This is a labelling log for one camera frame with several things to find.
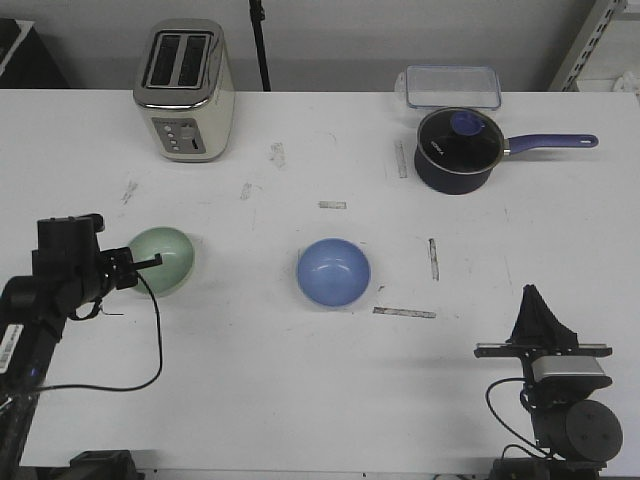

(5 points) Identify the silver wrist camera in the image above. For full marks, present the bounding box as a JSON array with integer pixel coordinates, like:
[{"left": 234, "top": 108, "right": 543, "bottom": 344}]
[
  {"left": 532, "top": 356, "right": 613, "bottom": 391},
  {"left": 41, "top": 213, "right": 104, "bottom": 226}
]

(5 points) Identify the dark blue saucepan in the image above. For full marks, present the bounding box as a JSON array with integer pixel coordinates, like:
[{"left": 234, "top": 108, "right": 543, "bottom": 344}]
[{"left": 414, "top": 107, "right": 599, "bottom": 195}]

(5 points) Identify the clear plastic food container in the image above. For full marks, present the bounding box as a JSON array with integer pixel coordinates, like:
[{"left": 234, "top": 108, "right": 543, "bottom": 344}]
[{"left": 394, "top": 65, "right": 502, "bottom": 110}]

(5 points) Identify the glass lid with blue knob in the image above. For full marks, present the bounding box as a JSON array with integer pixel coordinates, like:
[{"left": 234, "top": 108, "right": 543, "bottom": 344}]
[{"left": 417, "top": 108, "right": 504, "bottom": 175}]

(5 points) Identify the green bowl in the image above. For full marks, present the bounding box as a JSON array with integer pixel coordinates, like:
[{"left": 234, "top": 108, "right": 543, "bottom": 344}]
[{"left": 128, "top": 227, "right": 195, "bottom": 297}]

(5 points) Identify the blue bowl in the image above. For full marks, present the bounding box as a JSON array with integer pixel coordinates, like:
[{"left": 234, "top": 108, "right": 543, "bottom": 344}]
[{"left": 296, "top": 238, "right": 371, "bottom": 308}]

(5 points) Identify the cream two-slot toaster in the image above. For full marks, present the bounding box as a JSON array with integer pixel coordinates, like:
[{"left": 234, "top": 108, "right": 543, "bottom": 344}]
[{"left": 133, "top": 18, "right": 235, "bottom": 163}]

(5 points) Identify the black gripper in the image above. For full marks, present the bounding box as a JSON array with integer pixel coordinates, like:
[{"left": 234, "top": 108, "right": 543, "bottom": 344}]
[
  {"left": 473, "top": 284, "right": 612, "bottom": 384},
  {"left": 32, "top": 220, "right": 163, "bottom": 305}
]

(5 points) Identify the white metal shelf rack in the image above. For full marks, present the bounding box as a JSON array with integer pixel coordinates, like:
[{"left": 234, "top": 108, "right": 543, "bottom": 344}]
[{"left": 546, "top": 1, "right": 639, "bottom": 95}]

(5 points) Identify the black tripod pole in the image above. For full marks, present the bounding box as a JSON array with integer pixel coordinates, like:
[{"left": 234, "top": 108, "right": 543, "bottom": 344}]
[{"left": 248, "top": 0, "right": 272, "bottom": 92}]

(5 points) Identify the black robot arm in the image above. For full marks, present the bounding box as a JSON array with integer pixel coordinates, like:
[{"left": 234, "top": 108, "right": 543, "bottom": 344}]
[
  {"left": 1, "top": 214, "right": 163, "bottom": 479},
  {"left": 474, "top": 284, "right": 623, "bottom": 479}
]

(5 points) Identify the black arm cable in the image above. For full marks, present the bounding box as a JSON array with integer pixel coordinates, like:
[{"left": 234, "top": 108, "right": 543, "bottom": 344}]
[
  {"left": 29, "top": 272, "right": 164, "bottom": 394},
  {"left": 485, "top": 377, "right": 551, "bottom": 459}
]

